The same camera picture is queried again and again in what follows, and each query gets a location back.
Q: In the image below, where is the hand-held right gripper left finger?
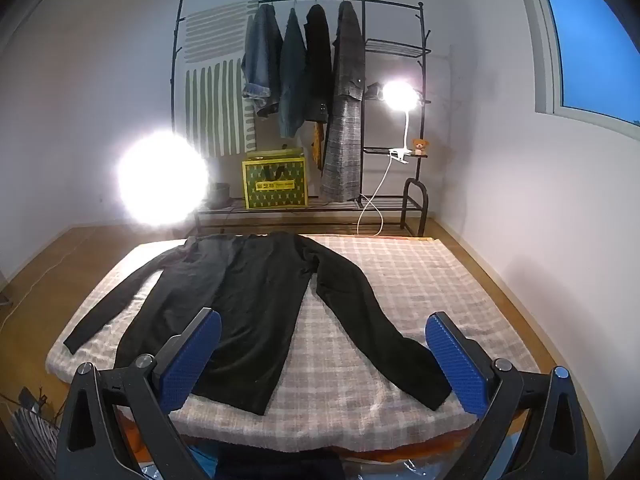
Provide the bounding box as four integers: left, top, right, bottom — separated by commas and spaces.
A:
56, 307, 222, 480

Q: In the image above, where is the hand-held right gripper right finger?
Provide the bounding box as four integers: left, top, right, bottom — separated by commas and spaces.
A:
425, 311, 588, 480

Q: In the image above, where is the black sweater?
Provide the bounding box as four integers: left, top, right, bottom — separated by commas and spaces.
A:
63, 231, 453, 416

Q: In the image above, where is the black metal clothes rack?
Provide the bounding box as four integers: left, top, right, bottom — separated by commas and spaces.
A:
168, 0, 432, 237

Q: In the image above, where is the blue cloth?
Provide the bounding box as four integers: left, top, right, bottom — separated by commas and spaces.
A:
187, 442, 223, 480

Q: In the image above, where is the plaid blanket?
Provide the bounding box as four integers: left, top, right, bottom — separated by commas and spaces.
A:
45, 234, 543, 453

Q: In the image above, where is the dark cloth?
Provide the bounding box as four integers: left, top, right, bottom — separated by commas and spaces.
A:
217, 444, 347, 480

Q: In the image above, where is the round dark container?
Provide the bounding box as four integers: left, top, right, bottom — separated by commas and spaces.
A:
206, 182, 232, 208

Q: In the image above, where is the grey striped cloth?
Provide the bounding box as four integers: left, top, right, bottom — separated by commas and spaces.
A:
10, 405, 63, 480

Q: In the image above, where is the yellow green patterned box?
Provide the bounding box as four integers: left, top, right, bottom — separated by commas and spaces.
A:
242, 147, 308, 210

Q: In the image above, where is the orange hanging garment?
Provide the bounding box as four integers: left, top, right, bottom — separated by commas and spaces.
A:
309, 121, 326, 171

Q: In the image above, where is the white clip lamp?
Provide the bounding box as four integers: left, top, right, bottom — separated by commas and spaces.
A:
382, 80, 421, 165

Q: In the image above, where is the teal jacket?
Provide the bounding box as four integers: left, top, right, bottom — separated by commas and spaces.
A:
278, 7, 308, 139

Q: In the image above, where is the blue denim jacket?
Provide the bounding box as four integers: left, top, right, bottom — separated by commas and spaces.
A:
241, 4, 283, 118

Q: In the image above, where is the black coat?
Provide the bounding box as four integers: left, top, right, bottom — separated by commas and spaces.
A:
303, 4, 333, 123

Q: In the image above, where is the window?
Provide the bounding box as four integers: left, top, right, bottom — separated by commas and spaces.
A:
522, 0, 640, 128

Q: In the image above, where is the white lamp cable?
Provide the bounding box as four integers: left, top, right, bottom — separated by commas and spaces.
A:
357, 152, 396, 236

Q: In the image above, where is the ring light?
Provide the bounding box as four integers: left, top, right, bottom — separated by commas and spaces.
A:
116, 130, 210, 226

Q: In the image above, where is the green striped wall hanging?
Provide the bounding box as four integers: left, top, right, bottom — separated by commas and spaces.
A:
172, 1, 261, 158

